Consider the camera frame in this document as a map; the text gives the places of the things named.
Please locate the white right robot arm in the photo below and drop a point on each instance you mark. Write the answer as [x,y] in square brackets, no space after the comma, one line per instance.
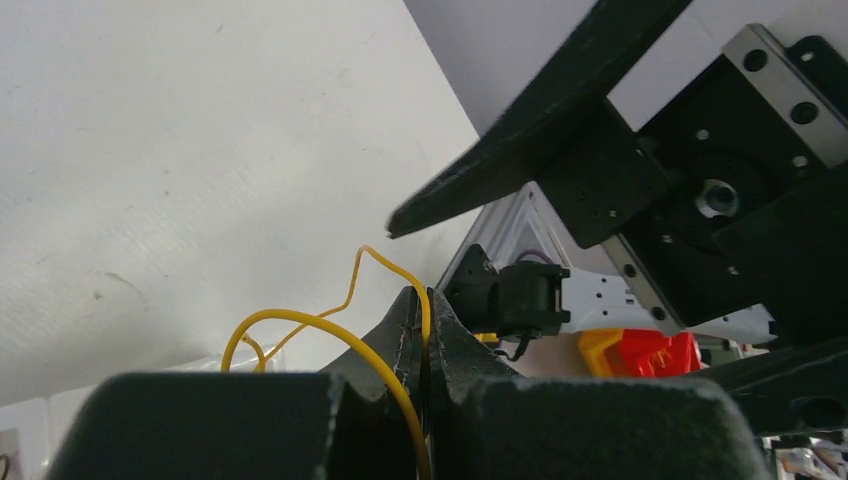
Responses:
[725,214]

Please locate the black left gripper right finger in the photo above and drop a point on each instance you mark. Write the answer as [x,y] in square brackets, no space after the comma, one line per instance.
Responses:
[490,422]

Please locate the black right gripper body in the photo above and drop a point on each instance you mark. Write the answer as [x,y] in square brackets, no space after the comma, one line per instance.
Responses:
[726,216]

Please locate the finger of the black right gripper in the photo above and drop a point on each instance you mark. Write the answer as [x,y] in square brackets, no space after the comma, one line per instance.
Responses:
[599,51]

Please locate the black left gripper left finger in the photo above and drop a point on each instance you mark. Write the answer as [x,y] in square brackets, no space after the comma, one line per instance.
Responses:
[340,422]

